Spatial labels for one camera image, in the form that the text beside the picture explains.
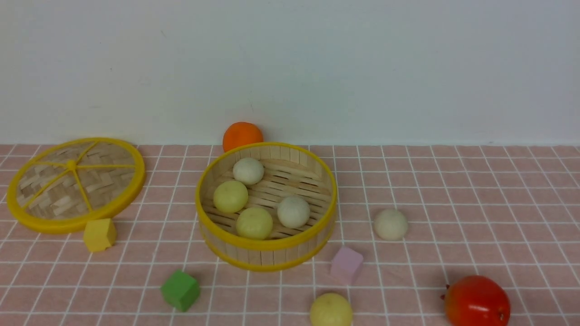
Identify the yellow bamboo steamer tray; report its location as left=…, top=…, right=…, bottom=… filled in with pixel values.
left=195, top=142, right=338, bottom=272

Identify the red pomegranate fruit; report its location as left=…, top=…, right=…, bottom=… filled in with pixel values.
left=440, top=275, right=511, bottom=326

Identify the green foam cube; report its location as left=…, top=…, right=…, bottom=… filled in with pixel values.
left=161, top=270, right=201, bottom=312

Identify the orange fruit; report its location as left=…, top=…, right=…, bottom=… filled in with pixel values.
left=222, top=121, right=264, bottom=152

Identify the yellow bun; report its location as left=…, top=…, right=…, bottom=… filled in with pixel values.
left=235, top=207, right=274, bottom=240
left=310, top=292, right=353, bottom=326
left=213, top=180, right=249, bottom=213

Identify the yellow foam cube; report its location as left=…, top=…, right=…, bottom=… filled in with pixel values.
left=83, top=218, right=117, bottom=252

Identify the pink checkered tablecloth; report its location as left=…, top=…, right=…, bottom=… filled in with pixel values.
left=0, top=144, right=580, bottom=326

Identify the pink foam cube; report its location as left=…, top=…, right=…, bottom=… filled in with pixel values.
left=330, top=246, right=364, bottom=286

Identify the yellow bamboo steamer lid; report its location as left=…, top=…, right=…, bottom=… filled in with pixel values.
left=6, top=138, right=146, bottom=234

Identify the white bun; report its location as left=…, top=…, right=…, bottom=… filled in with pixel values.
left=373, top=209, right=409, bottom=241
left=232, top=157, right=265, bottom=186
left=277, top=196, right=310, bottom=229

